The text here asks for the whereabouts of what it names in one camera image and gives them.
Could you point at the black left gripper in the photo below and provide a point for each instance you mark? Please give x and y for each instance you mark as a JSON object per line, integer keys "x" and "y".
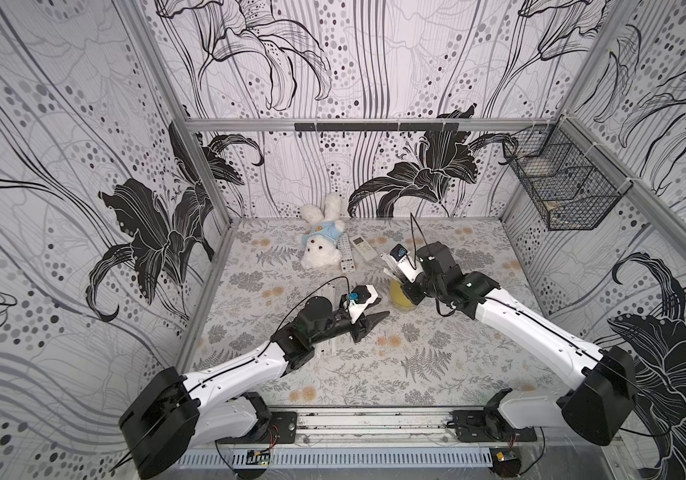
{"x": 363, "y": 326}

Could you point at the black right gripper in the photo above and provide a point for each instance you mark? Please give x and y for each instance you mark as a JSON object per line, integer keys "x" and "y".
{"x": 411, "y": 285}

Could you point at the yellow plastic cup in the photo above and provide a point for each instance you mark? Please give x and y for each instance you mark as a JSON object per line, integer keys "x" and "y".
{"x": 398, "y": 297}

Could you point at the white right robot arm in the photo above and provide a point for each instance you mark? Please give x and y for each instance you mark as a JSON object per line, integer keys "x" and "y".
{"x": 600, "y": 390}

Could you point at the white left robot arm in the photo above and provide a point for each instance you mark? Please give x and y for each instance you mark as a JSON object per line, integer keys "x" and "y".
{"x": 177, "y": 411}

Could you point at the white remote control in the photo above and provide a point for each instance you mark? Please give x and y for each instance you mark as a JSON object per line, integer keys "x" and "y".
{"x": 347, "y": 262}

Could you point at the white remote with screen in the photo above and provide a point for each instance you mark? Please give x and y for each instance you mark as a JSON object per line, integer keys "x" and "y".
{"x": 364, "y": 248}

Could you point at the white teddy bear blue shirt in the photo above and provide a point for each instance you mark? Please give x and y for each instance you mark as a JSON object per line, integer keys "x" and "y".
{"x": 326, "y": 226}

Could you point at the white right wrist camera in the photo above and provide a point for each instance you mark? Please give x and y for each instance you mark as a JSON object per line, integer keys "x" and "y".
{"x": 408, "y": 264}

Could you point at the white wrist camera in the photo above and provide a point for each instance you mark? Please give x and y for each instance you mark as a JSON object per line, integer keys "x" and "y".
{"x": 360, "y": 299}
{"x": 408, "y": 264}

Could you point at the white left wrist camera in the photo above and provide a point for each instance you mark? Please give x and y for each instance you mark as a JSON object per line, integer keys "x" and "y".
{"x": 360, "y": 299}

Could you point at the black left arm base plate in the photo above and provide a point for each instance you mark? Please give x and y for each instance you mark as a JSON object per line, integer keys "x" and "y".
{"x": 280, "y": 428}

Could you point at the grey slotted cable duct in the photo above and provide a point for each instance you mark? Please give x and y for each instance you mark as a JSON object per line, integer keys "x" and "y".
{"x": 331, "y": 458}

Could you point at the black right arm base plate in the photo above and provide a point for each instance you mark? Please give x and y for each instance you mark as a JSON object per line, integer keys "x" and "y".
{"x": 477, "y": 426}

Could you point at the black wire basket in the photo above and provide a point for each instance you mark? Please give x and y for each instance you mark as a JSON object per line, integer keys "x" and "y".
{"x": 562, "y": 177}

